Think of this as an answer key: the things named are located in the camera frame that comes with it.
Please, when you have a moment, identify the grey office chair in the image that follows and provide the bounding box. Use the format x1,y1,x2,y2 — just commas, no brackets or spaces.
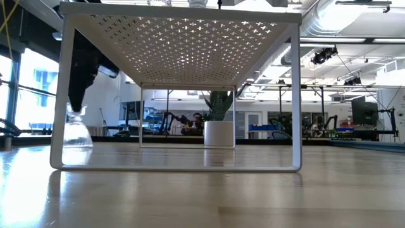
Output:
271,129,292,140

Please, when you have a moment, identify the snake plant in white pot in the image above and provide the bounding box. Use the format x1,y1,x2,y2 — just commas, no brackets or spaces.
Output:
201,90,243,147

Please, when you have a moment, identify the white machine cabinet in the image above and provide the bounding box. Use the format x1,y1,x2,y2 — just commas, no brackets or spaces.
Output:
376,87,405,143

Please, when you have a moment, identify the person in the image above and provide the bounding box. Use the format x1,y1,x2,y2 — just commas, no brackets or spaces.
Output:
185,112,206,136

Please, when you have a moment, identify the black aluminium table frame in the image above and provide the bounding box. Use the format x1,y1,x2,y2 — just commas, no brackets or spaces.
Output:
0,134,405,155

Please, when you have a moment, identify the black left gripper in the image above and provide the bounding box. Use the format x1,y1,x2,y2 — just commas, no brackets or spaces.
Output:
68,31,121,112

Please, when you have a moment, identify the white perforated metal shelf riser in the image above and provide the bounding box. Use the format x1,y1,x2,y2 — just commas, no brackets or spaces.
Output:
49,1,303,174

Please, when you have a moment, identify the black ceiling camera rig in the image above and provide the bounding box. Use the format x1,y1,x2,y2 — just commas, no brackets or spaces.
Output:
310,45,339,66

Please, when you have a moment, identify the black computer monitor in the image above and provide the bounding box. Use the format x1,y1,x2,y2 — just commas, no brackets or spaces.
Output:
121,100,142,129
351,96,380,127

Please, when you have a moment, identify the blue storage bin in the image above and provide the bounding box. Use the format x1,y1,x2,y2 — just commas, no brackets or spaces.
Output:
248,123,277,132

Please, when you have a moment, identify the silver ventilation duct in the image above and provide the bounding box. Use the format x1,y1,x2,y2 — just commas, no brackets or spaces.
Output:
281,0,338,66

